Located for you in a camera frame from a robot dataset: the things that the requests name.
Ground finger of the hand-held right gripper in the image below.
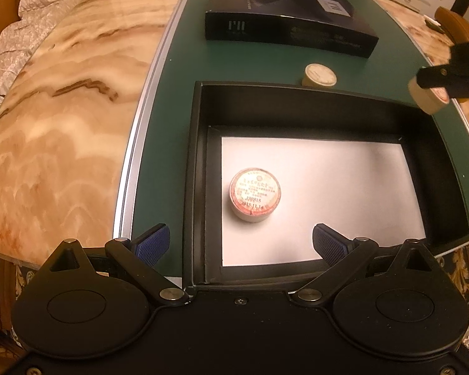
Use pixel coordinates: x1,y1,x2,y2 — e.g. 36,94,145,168
417,39,469,99

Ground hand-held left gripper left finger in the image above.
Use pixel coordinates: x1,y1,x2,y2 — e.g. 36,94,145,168
49,223,190,308

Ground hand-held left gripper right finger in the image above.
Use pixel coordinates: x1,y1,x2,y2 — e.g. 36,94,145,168
291,223,433,308

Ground round cream jar red label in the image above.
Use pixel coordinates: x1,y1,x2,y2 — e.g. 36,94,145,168
408,76,451,116
229,167,284,223

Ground black storage box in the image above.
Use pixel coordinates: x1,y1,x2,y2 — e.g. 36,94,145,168
182,80,469,288

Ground marble desktop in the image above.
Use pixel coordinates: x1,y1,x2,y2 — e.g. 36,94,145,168
0,0,469,272

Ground brown leather chair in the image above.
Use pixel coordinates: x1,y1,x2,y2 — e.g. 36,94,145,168
434,6,469,44

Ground white paper sheet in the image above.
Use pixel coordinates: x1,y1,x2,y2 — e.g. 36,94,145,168
221,137,426,268

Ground green desk mat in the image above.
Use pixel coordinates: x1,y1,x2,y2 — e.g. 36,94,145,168
115,0,469,279

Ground dark printed flat box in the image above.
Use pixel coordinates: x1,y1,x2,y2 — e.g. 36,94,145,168
204,0,380,59

